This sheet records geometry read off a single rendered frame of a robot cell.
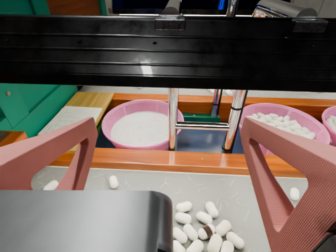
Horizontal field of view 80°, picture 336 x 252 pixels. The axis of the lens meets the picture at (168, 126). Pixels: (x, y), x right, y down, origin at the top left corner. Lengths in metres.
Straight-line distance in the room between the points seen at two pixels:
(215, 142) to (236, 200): 0.28
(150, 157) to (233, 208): 0.23
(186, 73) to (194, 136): 0.53
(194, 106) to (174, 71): 0.56
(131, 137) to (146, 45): 0.44
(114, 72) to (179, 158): 0.34
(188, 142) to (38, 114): 0.48
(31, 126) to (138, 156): 0.32
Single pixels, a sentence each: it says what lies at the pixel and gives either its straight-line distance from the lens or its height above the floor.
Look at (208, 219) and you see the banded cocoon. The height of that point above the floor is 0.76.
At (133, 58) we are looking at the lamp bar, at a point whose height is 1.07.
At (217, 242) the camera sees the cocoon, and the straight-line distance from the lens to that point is 0.43.
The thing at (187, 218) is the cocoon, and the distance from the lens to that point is 0.45.
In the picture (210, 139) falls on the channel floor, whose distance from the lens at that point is 0.75.
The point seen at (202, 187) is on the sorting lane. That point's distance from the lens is 0.52.
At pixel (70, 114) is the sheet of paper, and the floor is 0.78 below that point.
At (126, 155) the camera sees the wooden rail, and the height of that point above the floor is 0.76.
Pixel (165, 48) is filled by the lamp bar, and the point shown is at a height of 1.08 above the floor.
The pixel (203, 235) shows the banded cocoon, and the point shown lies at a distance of 0.44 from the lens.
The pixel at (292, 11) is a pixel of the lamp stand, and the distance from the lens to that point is 0.30.
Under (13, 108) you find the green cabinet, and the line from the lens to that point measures 0.64.
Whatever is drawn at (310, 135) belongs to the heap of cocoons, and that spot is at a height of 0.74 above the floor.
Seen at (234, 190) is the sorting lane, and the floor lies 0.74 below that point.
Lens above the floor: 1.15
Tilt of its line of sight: 37 degrees down
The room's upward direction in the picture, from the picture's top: straight up
